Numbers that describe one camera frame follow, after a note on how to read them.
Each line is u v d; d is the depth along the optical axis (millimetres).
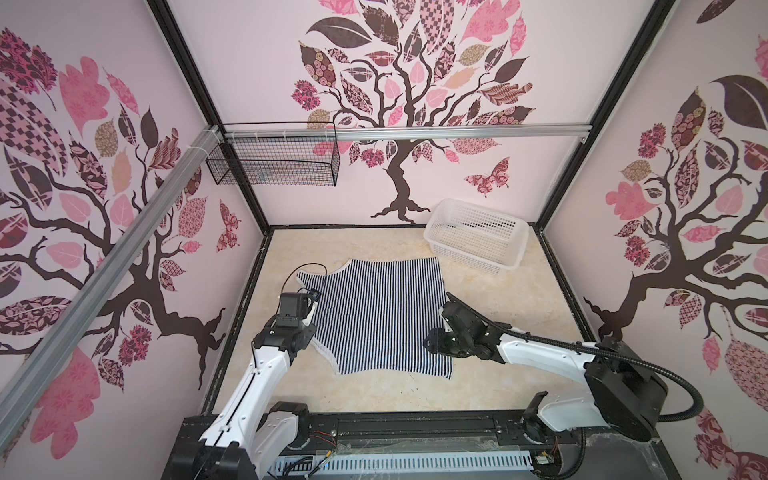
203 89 801
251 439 421
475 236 1175
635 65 774
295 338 573
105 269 541
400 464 697
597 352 457
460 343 711
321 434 726
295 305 634
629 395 423
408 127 931
